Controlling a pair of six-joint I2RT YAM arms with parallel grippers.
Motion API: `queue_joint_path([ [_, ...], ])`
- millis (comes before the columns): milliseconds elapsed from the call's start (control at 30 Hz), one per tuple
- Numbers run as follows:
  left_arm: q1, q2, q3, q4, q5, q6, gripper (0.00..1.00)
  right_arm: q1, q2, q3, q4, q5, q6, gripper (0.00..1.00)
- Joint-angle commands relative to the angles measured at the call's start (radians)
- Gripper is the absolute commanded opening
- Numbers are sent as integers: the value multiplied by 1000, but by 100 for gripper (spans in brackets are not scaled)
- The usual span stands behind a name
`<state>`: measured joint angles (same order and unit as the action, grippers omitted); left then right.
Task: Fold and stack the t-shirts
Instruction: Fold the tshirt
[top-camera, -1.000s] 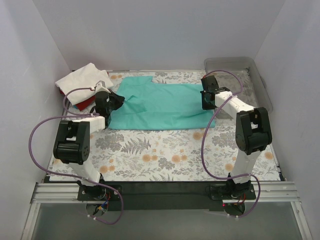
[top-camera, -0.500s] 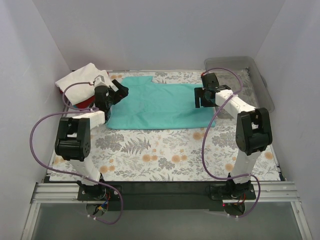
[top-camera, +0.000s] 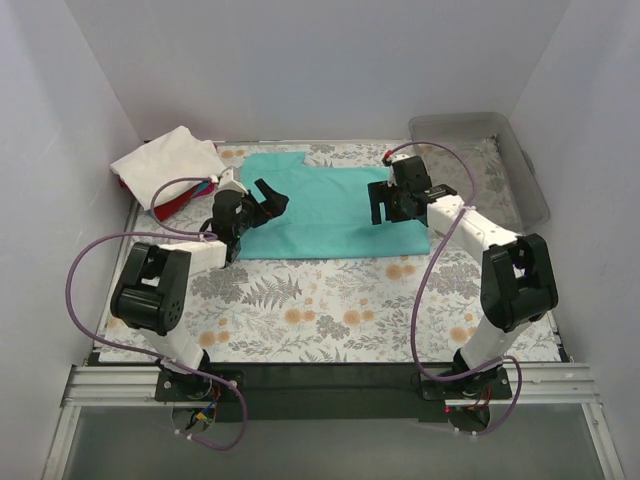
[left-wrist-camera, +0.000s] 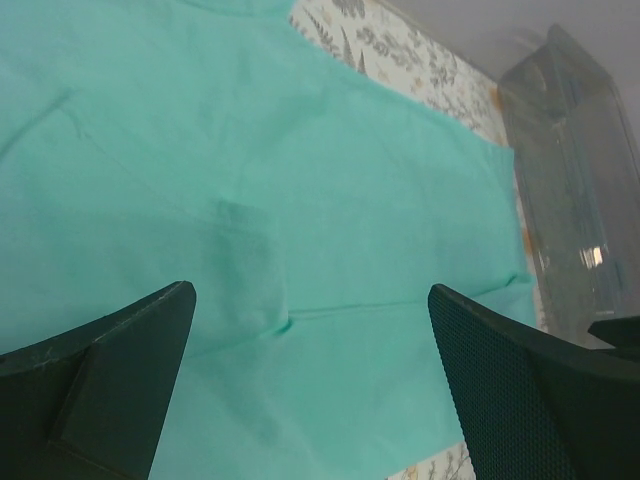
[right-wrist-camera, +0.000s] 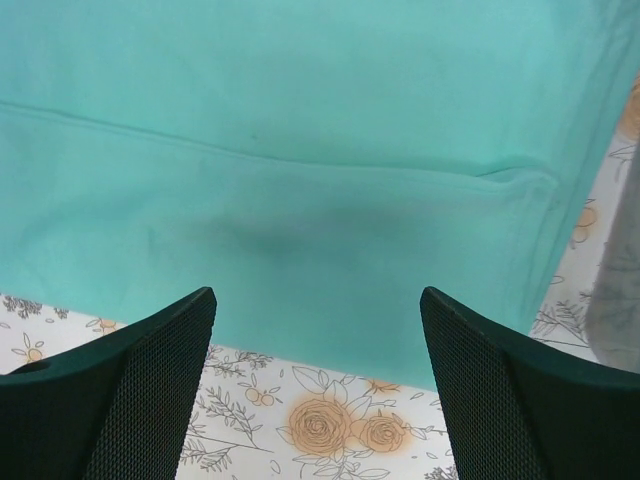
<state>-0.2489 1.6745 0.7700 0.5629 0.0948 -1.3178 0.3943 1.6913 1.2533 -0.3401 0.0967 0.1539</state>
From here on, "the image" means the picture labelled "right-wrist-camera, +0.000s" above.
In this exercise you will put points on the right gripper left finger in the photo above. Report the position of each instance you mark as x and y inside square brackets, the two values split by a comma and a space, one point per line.
[117, 407]

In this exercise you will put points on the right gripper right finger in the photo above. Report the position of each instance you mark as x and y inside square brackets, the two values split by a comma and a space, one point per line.
[516, 408]

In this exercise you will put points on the teal t shirt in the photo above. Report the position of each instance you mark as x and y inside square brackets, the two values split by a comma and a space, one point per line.
[463, 84]

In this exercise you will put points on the clear plastic bin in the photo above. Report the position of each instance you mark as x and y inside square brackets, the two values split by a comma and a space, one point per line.
[612, 321]

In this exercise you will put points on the floral table mat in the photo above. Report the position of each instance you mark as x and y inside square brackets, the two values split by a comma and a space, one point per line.
[317, 366]

